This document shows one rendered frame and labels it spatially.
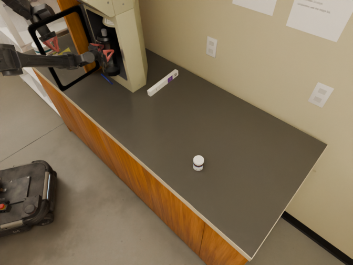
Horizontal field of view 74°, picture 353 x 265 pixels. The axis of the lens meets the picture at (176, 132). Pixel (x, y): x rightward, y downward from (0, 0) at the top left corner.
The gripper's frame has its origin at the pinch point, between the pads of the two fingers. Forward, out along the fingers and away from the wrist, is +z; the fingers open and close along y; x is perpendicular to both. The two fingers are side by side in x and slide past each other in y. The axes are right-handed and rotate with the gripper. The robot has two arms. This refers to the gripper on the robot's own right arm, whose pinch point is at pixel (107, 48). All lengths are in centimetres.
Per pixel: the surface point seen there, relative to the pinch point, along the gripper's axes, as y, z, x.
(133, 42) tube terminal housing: -17.1, 5.7, -7.4
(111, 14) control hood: -16.4, -5.0, -24.5
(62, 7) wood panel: 21.0, -8.5, -19.6
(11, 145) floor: 115, -62, 123
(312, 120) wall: -111, 37, 14
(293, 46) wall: -89, 36, -18
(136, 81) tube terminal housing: -17.1, 4.5, 17.0
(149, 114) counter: -38.2, -6.9, 24.1
